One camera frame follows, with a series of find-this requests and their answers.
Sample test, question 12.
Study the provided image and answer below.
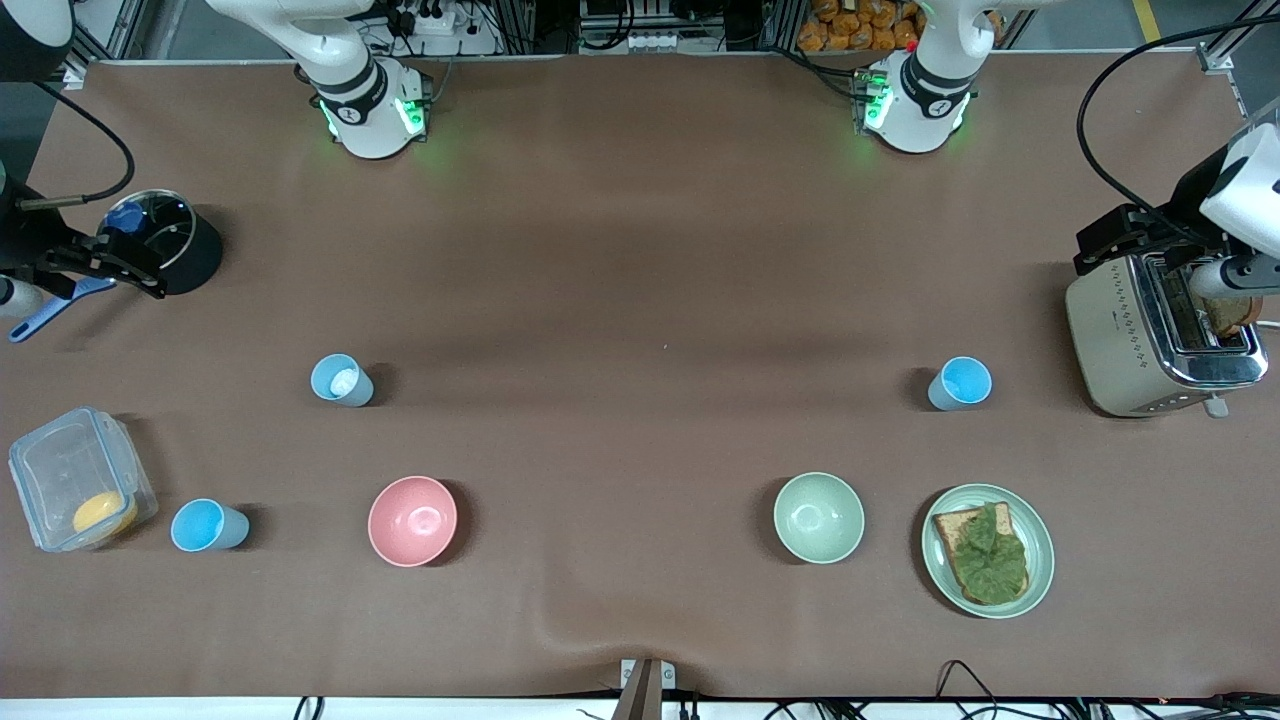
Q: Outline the clear plastic food container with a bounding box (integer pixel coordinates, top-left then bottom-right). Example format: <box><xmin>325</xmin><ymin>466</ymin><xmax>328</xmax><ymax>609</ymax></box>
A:
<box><xmin>8</xmin><ymin>406</ymin><xmax>159</xmax><ymax>553</ymax></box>

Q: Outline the bread slice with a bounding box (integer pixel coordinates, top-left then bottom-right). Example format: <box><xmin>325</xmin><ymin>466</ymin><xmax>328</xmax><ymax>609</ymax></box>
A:
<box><xmin>932</xmin><ymin>503</ymin><xmax>1031</xmax><ymax>606</ymax></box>

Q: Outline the brown table cover mat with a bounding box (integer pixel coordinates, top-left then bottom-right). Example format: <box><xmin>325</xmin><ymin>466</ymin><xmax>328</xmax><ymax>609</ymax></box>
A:
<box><xmin>0</xmin><ymin>52</ymin><xmax>1280</xmax><ymax>701</ymax></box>

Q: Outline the bag of oranges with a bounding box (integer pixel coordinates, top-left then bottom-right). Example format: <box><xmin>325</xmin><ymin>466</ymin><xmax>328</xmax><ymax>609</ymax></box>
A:
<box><xmin>797</xmin><ymin>0</ymin><xmax>923</xmax><ymax>54</ymax></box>

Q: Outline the pale green plate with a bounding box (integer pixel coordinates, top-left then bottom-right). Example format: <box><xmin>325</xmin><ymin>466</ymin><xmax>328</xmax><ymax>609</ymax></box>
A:
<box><xmin>921</xmin><ymin>484</ymin><xmax>1056</xmax><ymax>620</ymax></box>

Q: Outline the aluminium frame profile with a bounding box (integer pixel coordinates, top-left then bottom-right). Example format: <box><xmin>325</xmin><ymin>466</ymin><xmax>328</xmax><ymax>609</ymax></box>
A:
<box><xmin>1195</xmin><ymin>0</ymin><xmax>1280</xmax><ymax>121</ymax></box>
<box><xmin>60</xmin><ymin>0</ymin><xmax>141</xmax><ymax>91</ymax></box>

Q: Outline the brown toast slice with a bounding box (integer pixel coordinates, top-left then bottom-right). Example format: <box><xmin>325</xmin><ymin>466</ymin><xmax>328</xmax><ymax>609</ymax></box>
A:
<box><xmin>1208</xmin><ymin>294</ymin><xmax>1264</xmax><ymax>339</ymax></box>

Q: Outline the beige chrome toaster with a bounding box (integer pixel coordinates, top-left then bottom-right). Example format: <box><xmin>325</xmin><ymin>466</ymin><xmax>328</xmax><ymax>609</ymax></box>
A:
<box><xmin>1065</xmin><ymin>250</ymin><xmax>1271</xmax><ymax>419</ymax></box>

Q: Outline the blue plastic cup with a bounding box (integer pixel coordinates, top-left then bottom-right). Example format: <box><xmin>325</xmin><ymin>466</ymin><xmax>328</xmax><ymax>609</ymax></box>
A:
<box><xmin>310</xmin><ymin>353</ymin><xmax>375</xmax><ymax>408</ymax></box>
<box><xmin>927</xmin><ymin>356</ymin><xmax>993</xmax><ymax>412</ymax></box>
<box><xmin>170</xmin><ymin>498</ymin><xmax>251</xmax><ymax>553</ymax></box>

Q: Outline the pale green bowl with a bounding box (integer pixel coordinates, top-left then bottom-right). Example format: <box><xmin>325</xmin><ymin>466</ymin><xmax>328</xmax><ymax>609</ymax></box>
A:
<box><xmin>773</xmin><ymin>472</ymin><xmax>866</xmax><ymax>565</ymax></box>

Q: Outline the yellow round food piece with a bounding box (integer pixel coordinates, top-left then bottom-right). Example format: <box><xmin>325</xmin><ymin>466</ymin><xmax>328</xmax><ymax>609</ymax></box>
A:
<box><xmin>72</xmin><ymin>490</ymin><xmax>139</xmax><ymax>537</ymax></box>

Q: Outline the green lettuce leaf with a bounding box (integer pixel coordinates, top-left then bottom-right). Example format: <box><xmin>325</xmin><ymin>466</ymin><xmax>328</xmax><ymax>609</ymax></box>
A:
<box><xmin>948</xmin><ymin>503</ymin><xmax>1029</xmax><ymax>604</ymax></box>

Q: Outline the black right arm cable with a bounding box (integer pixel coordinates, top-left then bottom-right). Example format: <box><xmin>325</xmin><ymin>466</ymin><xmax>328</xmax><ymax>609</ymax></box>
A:
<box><xmin>18</xmin><ymin>80</ymin><xmax>137</xmax><ymax>211</ymax></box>

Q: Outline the pink bowl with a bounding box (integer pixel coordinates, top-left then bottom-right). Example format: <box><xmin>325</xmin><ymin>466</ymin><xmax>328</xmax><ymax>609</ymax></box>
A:
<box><xmin>368</xmin><ymin>476</ymin><xmax>459</xmax><ymax>568</ymax></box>

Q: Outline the metal table edge bracket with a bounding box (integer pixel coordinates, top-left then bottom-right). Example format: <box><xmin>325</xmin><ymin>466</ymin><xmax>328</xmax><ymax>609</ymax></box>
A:
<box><xmin>612</xmin><ymin>658</ymin><xmax>677</xmax><ymax>720</ymax></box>

